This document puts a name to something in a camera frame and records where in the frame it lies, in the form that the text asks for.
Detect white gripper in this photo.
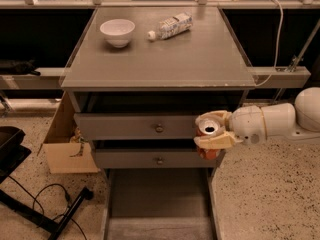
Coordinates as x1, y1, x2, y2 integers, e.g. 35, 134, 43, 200
194, 106, 266, 150

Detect red coke can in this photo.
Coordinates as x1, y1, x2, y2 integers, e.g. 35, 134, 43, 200
196, 119, 221, 160

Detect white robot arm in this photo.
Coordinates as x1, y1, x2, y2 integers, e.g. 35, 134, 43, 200
194, 87, 320, 150

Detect grey drawer cabinet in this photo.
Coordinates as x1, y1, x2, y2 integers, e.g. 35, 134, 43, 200
59, 5, 257, 240

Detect grey bottom drawer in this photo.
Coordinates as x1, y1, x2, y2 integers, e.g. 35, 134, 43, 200
101, 168, 221, 240

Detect grey drawer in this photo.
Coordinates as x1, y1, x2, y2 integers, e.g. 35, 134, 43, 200
93, 149, 225, 169
101, 168, 221, 240
74, 113, 197, 140

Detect grey middle drawer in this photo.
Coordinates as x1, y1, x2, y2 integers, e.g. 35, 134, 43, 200
93, 149, 225, 169

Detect grey top drawer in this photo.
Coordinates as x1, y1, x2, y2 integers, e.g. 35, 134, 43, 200
74, 113, 197, 140

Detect clear plastic water bottle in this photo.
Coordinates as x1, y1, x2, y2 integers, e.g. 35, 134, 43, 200
147, 13, 193, 41

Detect white ceramic bowl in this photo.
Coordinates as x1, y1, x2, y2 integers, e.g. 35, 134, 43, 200
100, 19, 135, 48

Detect grey metal railing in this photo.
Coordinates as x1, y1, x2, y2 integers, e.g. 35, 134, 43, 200
0, 0, 320, 9

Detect brown cardboard box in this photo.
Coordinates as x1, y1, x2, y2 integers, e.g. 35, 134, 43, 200
42, 93, 100, 174

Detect black chair base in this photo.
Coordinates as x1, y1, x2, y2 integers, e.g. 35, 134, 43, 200
0, 128, 99, 240

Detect black cloth on ledge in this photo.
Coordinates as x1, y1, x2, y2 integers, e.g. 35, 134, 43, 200
0, 60, 41, 76

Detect white hanging cable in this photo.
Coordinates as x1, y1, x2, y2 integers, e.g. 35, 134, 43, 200
255, 0, 285, 88

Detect black floor cable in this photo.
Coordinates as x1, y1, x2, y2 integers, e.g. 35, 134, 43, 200
7, 175, 88, 240

